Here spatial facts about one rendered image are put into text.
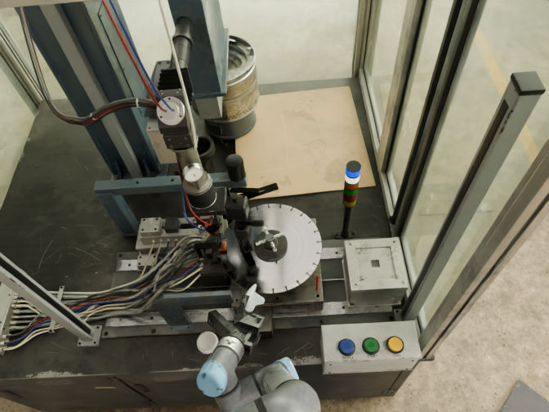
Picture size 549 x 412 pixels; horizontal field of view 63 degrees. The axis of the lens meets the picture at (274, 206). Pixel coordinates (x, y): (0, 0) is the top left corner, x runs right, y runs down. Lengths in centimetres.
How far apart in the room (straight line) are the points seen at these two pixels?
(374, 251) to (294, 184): 49
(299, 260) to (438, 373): 115
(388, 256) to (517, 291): 124
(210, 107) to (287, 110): 77
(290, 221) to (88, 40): 84
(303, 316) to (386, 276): 31
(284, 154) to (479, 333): 130
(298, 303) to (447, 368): 108
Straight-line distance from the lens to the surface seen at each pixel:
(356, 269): 147
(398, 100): 157
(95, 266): 182
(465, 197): 95
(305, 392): 90
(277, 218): 150
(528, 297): 265
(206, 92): 136
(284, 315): 155
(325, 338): 138
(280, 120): 207
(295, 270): 141
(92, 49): 157
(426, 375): 234
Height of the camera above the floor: 222
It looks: 56 degrees down
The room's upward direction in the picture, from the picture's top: 7 degrees counter-clockwise
